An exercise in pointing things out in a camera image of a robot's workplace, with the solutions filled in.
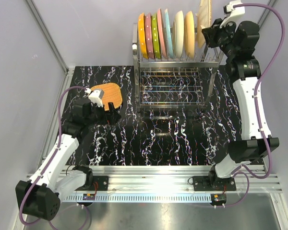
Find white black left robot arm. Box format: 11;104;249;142
15;99;121;225

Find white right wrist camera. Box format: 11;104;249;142
220;0;245;28

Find white slotted cable duct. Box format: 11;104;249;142
64;193;212;203

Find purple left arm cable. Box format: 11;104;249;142
18;86;91;230

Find yellow-orange round plate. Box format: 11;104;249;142
184;11;195;59

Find tan plates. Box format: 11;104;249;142
90;83;123;111

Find beige blue leaf plate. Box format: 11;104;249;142
164;9;174;59

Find stainless steel dish rack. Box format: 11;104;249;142
132;23;224;112

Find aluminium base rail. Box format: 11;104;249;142
90;165;282;193

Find beige pink leaf plate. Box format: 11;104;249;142
157;8;168;59

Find cream white round plate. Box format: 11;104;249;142
172;11;184;59

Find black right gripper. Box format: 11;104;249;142
202;17;238;58

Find pink dotted scalloped plate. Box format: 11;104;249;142
144;13;155;59

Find orange dotted scalloped plate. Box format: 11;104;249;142
138;13;148;59

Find woven square plate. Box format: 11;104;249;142
196;0;212;48

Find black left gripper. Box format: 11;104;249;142
85;102;121;127

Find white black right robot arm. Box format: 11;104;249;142
202;18;279;191

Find yellow-green dotted scalloped plate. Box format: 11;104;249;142
151;13;161;59

